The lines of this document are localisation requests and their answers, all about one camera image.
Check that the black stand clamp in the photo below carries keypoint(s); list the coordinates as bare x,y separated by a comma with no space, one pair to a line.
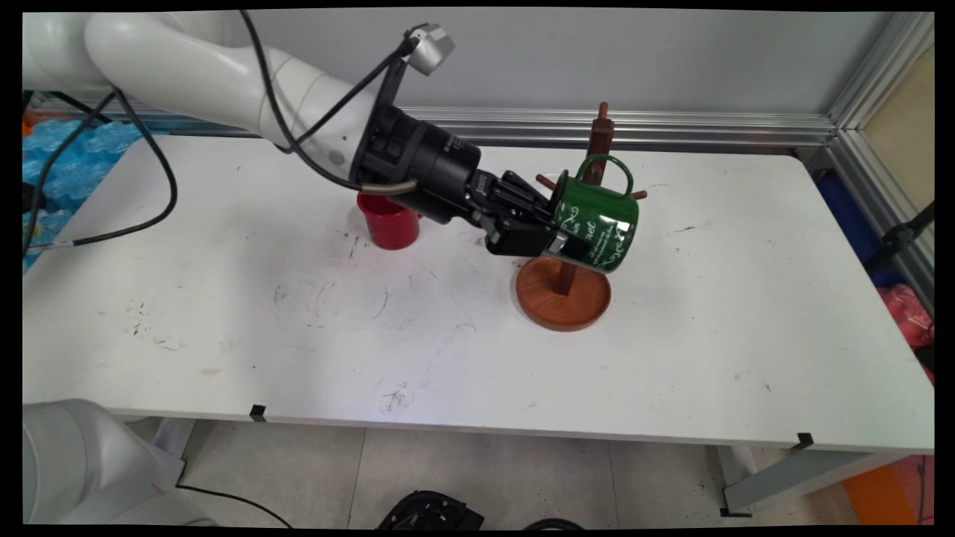
899,237

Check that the red plastic bag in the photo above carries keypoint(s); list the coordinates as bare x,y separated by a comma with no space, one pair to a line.
906,317

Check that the black tape piece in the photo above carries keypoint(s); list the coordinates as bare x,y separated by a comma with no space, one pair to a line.
258,412
804,440

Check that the blue bubble wrap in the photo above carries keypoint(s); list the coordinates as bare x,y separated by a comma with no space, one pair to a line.
67,164

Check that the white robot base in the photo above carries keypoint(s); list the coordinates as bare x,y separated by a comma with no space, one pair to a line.
82,466

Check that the green enamel mug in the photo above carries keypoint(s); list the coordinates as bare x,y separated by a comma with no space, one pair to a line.
604,224

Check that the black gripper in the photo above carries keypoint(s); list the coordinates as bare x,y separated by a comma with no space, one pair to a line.
425,168

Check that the wooden mug tree stand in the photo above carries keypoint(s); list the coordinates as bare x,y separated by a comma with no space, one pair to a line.
563,302

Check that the red mug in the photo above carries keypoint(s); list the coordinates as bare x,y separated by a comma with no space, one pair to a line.
392,231

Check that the angled aluminium frame rail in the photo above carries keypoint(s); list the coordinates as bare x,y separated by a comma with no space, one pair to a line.
858,89

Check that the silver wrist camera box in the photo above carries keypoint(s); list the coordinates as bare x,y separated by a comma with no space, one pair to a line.
433,48

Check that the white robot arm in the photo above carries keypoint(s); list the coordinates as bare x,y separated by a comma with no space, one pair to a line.
186,67

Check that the grey table leg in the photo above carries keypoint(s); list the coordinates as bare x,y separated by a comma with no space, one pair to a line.
175,440
791,473

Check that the orange box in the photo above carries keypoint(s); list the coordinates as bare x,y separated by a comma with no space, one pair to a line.
880,492

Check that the black device on floor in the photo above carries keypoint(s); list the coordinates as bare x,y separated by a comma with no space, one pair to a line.
429,513

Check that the blue box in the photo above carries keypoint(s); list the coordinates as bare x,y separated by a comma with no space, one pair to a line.
850,216

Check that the long aluminium frame rail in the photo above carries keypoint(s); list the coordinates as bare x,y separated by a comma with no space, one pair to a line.
671,127

